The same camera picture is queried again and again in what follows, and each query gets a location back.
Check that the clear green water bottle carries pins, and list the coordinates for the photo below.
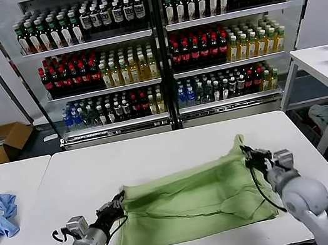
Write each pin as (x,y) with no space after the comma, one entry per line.
(86,117)
(199,94)
(208,92)

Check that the yellow tea bottle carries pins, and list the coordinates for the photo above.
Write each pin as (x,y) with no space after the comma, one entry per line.
(144,70)
(134,72)
(253,48)
(106,77)
(262,46)
(125,73)
(281,41)
(160,104)
(271,44)
(266,80)
(154,68)
(243,49)
(234,51)
(274,78)
(115,75)
(152,105)

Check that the small white flat object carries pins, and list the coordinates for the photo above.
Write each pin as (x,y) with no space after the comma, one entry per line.
(50,137)

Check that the open cardboard box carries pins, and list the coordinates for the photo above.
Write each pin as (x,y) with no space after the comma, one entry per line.
(17,135)

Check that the red cap cola bottle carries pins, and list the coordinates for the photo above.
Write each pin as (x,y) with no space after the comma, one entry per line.
(56,84)
(206,53)
(258,82)
(66,82)
(144,107)
(76,80)
(96,77)
(177,58)
(196,54)
(86,79)
(186,56)
(224,50)
(46,86)
(215,51)
(136,108)
(250,83)

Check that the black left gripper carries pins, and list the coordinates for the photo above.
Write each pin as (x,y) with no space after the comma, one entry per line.
(108,214)

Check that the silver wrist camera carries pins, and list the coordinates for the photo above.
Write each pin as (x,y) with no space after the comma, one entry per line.
(77,225)
(284,158)

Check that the small dark white label bottle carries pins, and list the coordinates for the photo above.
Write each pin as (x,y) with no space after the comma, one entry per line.
(118,112)
(233,88)
(241,86)
(225,90)
(102,115)
(111,114)
(127,110)
(216,91)

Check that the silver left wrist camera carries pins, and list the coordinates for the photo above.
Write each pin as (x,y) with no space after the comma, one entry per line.
(77,225)

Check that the blue water bottle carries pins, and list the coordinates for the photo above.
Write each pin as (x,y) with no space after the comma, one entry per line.
(190,95)
(182,97)
(66,120)
(75,119)

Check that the white side table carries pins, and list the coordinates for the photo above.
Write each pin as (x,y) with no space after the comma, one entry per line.
(315,61)

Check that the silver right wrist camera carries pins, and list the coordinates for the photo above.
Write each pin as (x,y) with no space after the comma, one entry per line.
(284,158)

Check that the glass cooler door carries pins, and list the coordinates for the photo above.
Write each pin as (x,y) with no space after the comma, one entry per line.
(4,61)
(300,9)

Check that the beverage display cooler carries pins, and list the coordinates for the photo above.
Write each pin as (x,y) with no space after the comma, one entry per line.
(165,65)

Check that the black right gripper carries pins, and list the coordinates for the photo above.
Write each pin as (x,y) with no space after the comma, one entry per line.
(261,162)

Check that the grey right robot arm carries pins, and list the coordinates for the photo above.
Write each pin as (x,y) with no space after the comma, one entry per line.
(304,196)

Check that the white cloth pile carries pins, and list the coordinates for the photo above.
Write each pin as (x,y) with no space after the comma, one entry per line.
(321,113)

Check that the light green shirt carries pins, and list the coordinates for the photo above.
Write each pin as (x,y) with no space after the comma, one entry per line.
(181,205)

